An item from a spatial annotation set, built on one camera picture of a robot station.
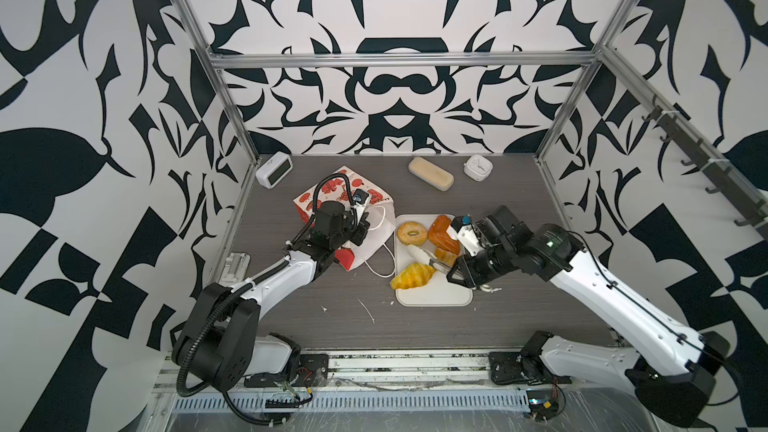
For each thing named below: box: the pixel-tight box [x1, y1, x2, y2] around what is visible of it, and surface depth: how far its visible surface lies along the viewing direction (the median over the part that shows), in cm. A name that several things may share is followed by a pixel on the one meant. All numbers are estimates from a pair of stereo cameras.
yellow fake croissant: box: [390, 262, 436, 290], surface depth 85 cm
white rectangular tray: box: [394, 214, 473, 307], surface depth 87 cm
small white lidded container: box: [463, 154, 494, 182], surface depth 115 cm
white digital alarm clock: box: [255, 151, 293, 189], surface depth 110 cm
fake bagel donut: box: [397, 221, 428, 246], surface depth 97 cm
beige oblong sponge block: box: [408, 157, 455, 192], surface depth 114 cm
